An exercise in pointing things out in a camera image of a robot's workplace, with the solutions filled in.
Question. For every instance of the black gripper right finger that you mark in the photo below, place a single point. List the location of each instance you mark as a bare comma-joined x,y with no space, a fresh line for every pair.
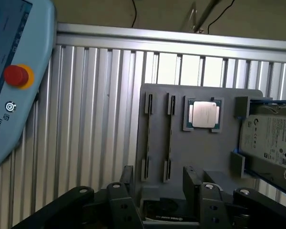
212,202

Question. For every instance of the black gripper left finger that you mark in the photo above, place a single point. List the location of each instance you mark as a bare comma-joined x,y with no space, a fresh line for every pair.
119,202

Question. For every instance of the grey parts rack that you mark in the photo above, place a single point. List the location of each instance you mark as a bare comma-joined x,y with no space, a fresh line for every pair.
205,143

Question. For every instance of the black graphics card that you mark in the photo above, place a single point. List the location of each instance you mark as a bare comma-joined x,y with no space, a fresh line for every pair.
166,215

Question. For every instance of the light blue teach pendant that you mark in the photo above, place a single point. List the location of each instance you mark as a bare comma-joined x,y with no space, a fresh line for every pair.
14,78

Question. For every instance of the silver hard disk drive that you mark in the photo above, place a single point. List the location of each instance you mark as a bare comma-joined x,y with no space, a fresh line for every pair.
269,140

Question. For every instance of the silver CPU chip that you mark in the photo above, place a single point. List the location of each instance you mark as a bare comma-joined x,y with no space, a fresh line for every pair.
204,113

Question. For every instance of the blue disk tray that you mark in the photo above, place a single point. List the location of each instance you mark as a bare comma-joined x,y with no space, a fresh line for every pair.
264,102

